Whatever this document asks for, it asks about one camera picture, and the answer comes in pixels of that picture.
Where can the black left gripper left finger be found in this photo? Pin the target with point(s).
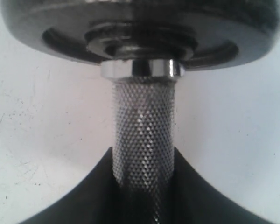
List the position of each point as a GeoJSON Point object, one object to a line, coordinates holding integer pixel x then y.
{"type": "Point", "coordinates": [90, 202]}

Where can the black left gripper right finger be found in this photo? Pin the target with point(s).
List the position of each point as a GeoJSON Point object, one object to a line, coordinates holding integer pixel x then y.
{"type": "Point", "coordinates": [197, 202]}

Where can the chrome threaded dumbbell bar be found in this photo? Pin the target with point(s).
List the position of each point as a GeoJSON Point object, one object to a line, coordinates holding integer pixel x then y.
{"type": "Point", "coordinates": [143, 153]}

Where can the black weight plate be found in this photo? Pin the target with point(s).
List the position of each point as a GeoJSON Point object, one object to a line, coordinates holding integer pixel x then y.
{"type": "Point", "coordinates": [200, 34]}

